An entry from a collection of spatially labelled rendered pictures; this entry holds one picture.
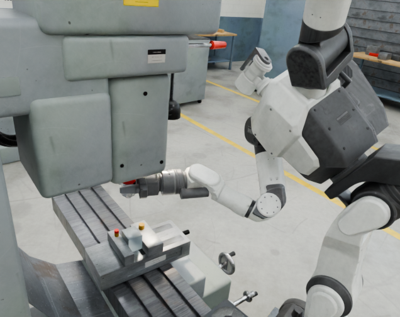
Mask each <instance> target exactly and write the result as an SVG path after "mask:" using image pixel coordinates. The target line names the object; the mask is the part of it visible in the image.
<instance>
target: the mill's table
mask: <svg viewBox="0 0 400 317"><path fill-rule="evenodd" d="M52 206H53V210H54V212H55V214H56V215H57V217H58V219H59V220H60V222H61V224H62V225H63V227H64V228H65V230H66V232H67V233H68V235H69V236H70V238H71V240H72V241H73V243H74V245H75V246H76V248H77V249H78V251H79V253H80V255H81V256H82V258H83V259H84V261H85V262H86V255H85V248H88V247H91V246H94V245H97V244H100V243H103V242H106V241H108V232H109V231H112V230H115V229H119V234H120V235H121V231H122V230H124V229H126V228H129V227H130V225H131V224H133V223H134V222H133V221H132V220H131V219H130V218H129V216H128V215H127V214H126V213H125V212H124V211H123V210H122V209H121V208H120V207H119V205H118V204H117V203H116V202H115V201H114V199H113V198H112V197H111V196H110V195H109V194H108V193H107V192H106V191H105V190H104V188H103V187H102V186H101V185H98V186H94V187H91V188H87V189H82V190H80V191H76V192H70V193H68V194H64V195H60V196H56V197H52ZM103 292H104V293H105V295H106V297H107V299H108V300H109V302H110V303H111V305H112V307H113V308H114V310H115V311H116V313H117V315H118V316H119V317H203V316H204V315H206V314H207V313H208V312H210V311H211V309H210V308H209V306H208V305H207V304H206V303H205V302H204V301H203V300H202V299H201V298H200V297H199V295H198V294H197V293H196V292H195V291H194V289H193V288H192V287H191V286H190V285H189V284H188V283H187V282H186V281H185V280H184V278H183V277H182V276H181V275H180V274H179V273H178V271H176V270H175V269H174V267H173V266H172V265H171V264H170V263H169V264H166V265H163V266H161V267H159V268H156V269H153V270H151V271H149V272H146V273H144V274H142V275H139V276H137V277H134V278H132V279H130V280H128V281H125V282H122V283H121V284H118V285H115V286H113V287H110V288H108V289H106V290H103Z"/></svg>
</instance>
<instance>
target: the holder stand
mask: <svg viewBox="0 0 400 317"><path fill-rule="evenodd" d="M203 317H248V316H247V315H246V314H245V313H243V312H242V311H241V310H240V309H238V308H237V307H236V306H235V305H234V304H232V303H231V302H230V301H229V300H227V299H224V300H223V301H222V302H221V303H219V305H217V306H216V307H215V308H213V309H212V310H211V311H210V312H208V313H207V314H206V315H204V316H203Z"/></svg>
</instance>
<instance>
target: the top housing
mask: <svg viewBox="0 0 400 317"><path fill-rule="evenodd" d="M221 1H222V0H12V5H13V9H16V10H18V11H21V12H22V13H25V14H27V15H29V16H32V17H34V18H36V20H37V22H38V25H39V27H40V29H41V30H42V31H43V32H44V33H46V34H48V35H213V34H215V33H216V32H217V31H218V28H219V19H220V12H221Z"/></svg>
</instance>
